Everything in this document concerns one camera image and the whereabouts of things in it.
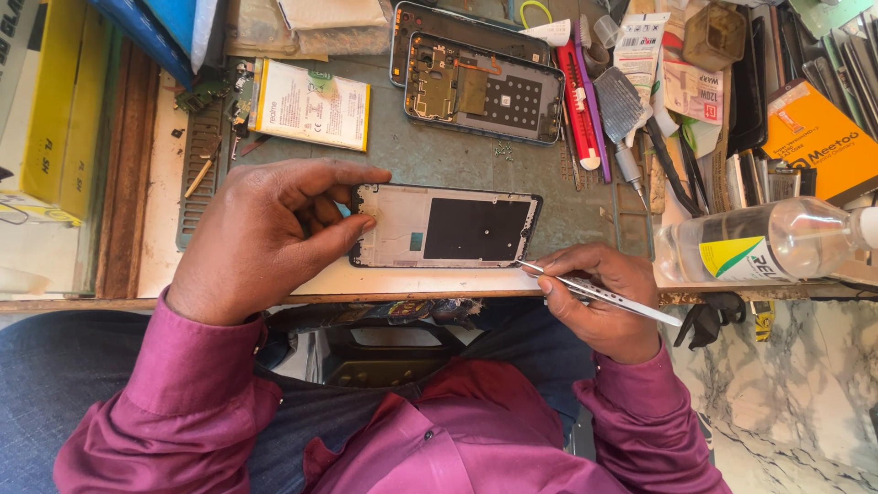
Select orange product box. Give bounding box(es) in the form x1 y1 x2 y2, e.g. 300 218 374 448
761 79 878 208

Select small brown plastic container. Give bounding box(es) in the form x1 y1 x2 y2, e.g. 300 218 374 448
682 1 747 73

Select clear plastic bags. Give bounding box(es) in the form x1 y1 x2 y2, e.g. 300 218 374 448
225 0 395 61

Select white glue tube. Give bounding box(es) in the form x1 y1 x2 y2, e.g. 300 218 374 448
612 12 672 148

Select white phone battery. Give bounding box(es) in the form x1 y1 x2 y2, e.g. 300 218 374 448
248 58 372 152

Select clear plastic liquid bottle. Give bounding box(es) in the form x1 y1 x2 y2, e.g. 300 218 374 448
653 196 878 285

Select person's right hand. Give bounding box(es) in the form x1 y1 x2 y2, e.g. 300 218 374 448
520 242 663 366

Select purple plastic pry tool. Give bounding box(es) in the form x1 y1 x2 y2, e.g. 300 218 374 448
575 21 613 184

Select white charger packet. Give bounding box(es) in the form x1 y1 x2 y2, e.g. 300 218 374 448
662 58 725 126

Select silver precision screwdriver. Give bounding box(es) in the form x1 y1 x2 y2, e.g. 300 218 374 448
613 139 651 214

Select person's maroon shirt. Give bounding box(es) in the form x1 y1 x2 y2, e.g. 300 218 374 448
54 288 732 494

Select stack of black phone screens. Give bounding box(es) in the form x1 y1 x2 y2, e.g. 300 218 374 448
775 7 878 138

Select yellow green rubber band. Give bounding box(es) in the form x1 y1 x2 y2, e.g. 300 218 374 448
519 0 554 30

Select phone back housing with board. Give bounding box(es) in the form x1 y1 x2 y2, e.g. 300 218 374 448
403 32 567 146

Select black stool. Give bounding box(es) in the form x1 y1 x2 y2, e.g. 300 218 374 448
321 322 467 388

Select black tweezers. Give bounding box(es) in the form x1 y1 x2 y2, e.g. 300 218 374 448
645 117 707 219

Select green phone circuit board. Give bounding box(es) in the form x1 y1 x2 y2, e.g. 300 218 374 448
174 60 256 138

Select small wooden stick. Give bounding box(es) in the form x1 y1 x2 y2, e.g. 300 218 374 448
184 159 215 200

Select small clear plastic cup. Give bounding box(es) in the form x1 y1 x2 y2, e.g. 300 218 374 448
593 15 624 49

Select grey green work mat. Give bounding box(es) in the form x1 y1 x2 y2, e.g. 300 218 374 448
176 55 656 262

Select grey brush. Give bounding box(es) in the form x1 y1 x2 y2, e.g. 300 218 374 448
593 66 654 145

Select empty dark phone back cover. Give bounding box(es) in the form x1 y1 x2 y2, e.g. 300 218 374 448
390 1 552 89

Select red white utility knife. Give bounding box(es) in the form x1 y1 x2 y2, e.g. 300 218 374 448
554 38 602 172

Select phone display frame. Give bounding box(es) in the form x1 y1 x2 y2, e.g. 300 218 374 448
348 183 544 269

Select silver metal tweezers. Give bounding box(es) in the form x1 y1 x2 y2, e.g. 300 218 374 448
516 259 684 328

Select blue plastic package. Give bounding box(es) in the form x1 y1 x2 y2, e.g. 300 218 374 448
88 0 227 89

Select black cloth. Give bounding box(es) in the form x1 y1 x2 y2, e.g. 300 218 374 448
674 292 747 351

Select person's blue jeans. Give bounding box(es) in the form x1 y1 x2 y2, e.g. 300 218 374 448
0 295 596 494

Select person's left hand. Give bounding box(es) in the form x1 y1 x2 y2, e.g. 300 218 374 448
166 158 392 327

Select yellow cardboard box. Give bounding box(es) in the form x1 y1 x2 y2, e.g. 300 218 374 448
0 0 114 224

